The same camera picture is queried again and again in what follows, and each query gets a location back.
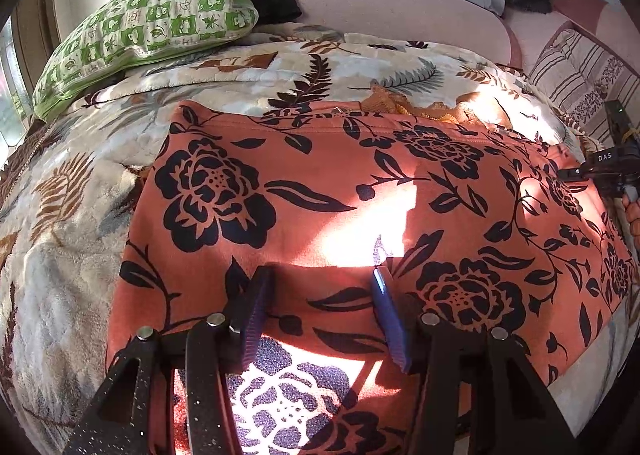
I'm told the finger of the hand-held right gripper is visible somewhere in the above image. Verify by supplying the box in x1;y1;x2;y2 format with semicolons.
557;165;601;184

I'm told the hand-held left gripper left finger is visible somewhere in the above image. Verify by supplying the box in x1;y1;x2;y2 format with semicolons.
62;265;277;455

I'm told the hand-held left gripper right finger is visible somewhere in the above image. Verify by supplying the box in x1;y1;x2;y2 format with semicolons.
371;267;581;455

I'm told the orange floral garment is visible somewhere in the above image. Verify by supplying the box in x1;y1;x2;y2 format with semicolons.
107;100;637;455

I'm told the person's right hand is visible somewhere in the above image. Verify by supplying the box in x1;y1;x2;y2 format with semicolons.
622;195;640;239

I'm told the striped floral cushion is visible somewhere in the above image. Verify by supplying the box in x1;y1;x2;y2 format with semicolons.
527;28;637;147

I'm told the pink upholstered sofa back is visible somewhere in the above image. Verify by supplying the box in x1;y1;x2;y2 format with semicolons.
505;0;628;72

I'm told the cream leaf print blanket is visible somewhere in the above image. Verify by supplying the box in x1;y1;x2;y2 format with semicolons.
0;25;603;455

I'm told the pink bolster cushion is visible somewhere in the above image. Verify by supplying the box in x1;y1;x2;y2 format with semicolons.
282;0;524;72

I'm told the green patterned pillow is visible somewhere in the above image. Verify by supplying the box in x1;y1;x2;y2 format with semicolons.
32;0;260;124

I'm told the patterned glass window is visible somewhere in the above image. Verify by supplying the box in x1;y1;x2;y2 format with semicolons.
0;18;32;148

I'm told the wooden window frame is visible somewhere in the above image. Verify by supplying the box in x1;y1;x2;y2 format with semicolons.
11;0;62;103

